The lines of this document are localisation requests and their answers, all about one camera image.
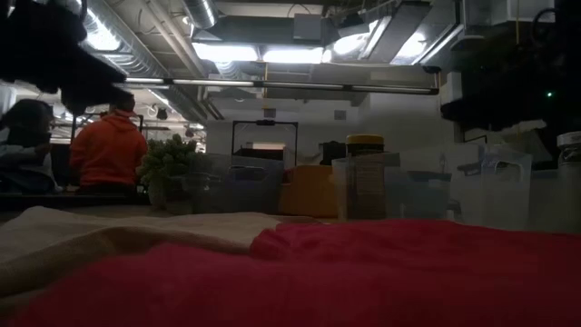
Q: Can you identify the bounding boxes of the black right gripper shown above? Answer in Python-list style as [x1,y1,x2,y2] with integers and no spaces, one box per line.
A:
[439,45,550,134]

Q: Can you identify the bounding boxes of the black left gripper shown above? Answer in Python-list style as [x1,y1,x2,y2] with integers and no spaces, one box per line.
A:
[61,54,133,114]

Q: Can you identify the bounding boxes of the white-lid spice jar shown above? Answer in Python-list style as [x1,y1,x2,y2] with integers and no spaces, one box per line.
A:
[556,131,581,233]

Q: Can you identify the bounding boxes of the yellow-lid spice jar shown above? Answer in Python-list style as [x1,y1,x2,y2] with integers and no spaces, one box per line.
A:
[345,134,386,222]

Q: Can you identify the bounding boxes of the person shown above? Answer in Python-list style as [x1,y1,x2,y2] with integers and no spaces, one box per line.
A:
[0,98,58,195]
[69,90,149,195]

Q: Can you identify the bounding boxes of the clear plastic bin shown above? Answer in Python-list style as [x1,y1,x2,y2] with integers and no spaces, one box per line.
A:
[330,152,453,223]
[447,144,533,232]

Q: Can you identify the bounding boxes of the artificial green plant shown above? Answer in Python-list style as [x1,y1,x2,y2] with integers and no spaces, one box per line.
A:
[135,134,214,215]

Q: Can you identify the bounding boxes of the tan cloth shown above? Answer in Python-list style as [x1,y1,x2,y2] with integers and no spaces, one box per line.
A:
[0,206,319,314]

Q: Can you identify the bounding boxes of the grey translucent plastic bin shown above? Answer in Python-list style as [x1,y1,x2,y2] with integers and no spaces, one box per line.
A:
[194,153,286,215]

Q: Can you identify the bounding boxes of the long horizontal light bar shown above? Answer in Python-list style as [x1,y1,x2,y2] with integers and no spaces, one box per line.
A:
[113,75,440,96]

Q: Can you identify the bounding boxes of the yellow plastic bin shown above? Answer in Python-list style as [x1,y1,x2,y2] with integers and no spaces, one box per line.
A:
[279,164,340,218]

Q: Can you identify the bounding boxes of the red cloth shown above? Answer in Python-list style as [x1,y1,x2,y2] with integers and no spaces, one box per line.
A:
[0,217,581,327]

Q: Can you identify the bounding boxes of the black background frame rig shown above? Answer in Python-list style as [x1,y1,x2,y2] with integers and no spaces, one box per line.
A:
[231,119,300,167]

